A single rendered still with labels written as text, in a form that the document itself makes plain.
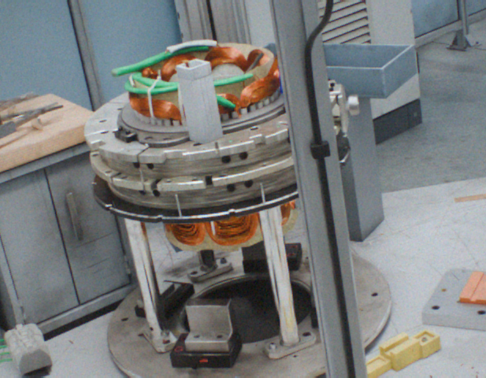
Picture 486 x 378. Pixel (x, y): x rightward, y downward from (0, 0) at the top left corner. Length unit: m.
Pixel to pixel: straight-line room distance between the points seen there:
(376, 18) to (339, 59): 2.35
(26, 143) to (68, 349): 0.29
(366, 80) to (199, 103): 0.36
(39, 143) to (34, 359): 0.29
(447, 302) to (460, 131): 2.76
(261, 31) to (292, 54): 2.81
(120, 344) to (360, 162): 0.45
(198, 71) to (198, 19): 0.59
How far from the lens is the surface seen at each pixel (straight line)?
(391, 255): 1.53
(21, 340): 1.43
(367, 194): 1.58
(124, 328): 1.42
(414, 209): 1.66
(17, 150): 1.38
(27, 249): 1.44
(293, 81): 0.76
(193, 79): 1.14
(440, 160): 3.84
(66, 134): 1.40
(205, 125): 1.16
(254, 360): 1.29
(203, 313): 1.29
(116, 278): 1.51
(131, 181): 1.19
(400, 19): 4.02
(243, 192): 1.18
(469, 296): 1.36
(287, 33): 0.75
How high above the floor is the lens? 1.50
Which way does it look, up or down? 23 degrees down
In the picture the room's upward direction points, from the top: 10 degrees counter-clockwise
